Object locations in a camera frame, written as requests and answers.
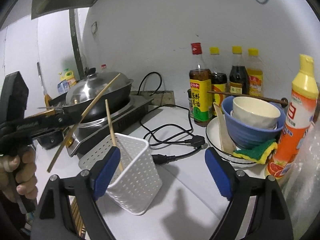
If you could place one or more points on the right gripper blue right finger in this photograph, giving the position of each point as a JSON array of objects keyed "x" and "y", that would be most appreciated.
[{"x": 222, "y": 172}]

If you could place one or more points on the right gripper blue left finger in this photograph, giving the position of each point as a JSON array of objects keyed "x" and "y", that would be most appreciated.
[{"x": 103, "y": 171}]

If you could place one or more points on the wooden chopstick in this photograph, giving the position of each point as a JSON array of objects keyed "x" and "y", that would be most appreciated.
[{"x": 79, "y": 224}]

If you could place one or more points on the person's left hand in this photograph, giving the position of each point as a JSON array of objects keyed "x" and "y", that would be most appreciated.
[{"x": 25, "y": 177}]

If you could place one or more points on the wooden rice paddle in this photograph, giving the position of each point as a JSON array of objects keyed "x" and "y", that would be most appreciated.
[{"x": 226, "y": 142}]

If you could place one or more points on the white perforated plastic basket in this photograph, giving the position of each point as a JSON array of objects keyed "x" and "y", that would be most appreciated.
[{"x": 134, "y": 188}]

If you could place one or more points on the yellow green sponge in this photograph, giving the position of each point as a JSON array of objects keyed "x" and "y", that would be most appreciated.
[{"x": 258, "y": 154}]

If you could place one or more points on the blue ceramic bowl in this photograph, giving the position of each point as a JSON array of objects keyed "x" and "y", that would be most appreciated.
[{"x": 246, "y": 136}]

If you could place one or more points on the steel gas stove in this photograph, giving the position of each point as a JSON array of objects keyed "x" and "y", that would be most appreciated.
[{"x": 89, "y": 134}]

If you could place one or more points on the white plate stack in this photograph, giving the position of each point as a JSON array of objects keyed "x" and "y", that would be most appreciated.
[{"x": 213, "y": 138}]

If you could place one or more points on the cream ceramic cup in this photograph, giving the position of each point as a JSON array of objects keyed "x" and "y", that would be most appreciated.
[{"x": 255, "y": 112}]

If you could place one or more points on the black wok pan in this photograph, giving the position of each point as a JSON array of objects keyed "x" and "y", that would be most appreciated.
[{"x": 117, "y": 100}]

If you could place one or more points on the yellow oil jug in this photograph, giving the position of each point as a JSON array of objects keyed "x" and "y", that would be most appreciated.
[{"x": 68, "y": 75}]

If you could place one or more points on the clear plastic bag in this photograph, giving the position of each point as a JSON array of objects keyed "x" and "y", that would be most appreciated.
[{"x": 301, "y": 190}]

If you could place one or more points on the small dark spice jar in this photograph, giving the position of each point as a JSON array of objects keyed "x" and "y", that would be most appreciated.
[{"x": 190, "y": 103}]

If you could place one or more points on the yellow cap soy sauce bottle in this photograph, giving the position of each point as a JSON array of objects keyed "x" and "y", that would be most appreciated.
[{"x": 219, "y": 78}]

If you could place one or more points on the dark chopstick on bowl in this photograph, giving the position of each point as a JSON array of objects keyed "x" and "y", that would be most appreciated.
[{"x": 283, "y": 102}]

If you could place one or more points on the yellow cap dark vinegar bottle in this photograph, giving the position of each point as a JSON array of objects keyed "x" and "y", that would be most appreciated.
[{"x": 238, "y": 77}]

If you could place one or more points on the red cap cooking wine bottle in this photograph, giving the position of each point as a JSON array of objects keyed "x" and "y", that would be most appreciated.
[{"x": 200, "y": 85}]

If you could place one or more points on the orange yellow detergent bottle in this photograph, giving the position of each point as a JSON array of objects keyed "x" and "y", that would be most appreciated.
[{"x": 300, "y": 112}]

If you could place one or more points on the yellow cap yellow label bottle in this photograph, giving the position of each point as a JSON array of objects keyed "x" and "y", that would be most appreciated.
[{"x": 255, "y": 72}]

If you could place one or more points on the wooden wok handle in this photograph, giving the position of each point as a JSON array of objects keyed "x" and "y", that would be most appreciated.
[{"x": 48, "y": 102}]

